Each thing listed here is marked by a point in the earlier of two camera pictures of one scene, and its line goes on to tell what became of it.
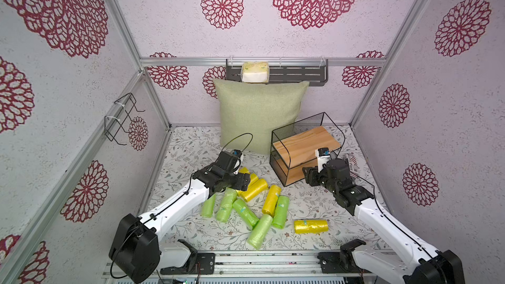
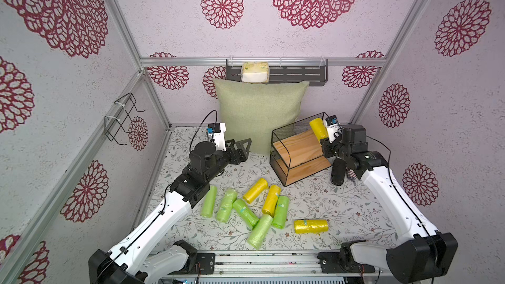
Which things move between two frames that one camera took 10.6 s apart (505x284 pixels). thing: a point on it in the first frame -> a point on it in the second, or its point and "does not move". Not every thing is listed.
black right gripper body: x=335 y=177 -> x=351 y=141
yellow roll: x=253 y=177 -> x=319 y=128
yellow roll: x=271 y=198 does not move
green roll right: x=281 y=212 does not move
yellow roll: x=311 y=226 does not move
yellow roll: x=259 y=188 does not move
